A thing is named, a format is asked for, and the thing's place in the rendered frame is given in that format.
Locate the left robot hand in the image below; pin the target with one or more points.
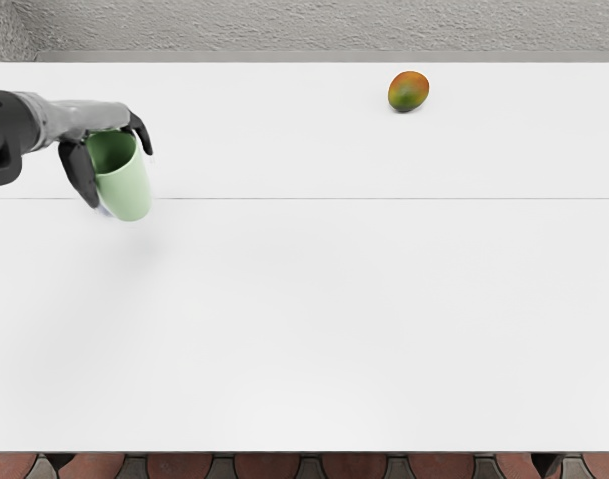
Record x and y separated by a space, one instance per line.
75 116

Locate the light green cup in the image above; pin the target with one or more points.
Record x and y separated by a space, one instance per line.
124 187

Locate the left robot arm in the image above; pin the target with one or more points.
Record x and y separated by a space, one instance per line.
7 132

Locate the green and orange mango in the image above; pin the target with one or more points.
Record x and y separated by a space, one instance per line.
408 91

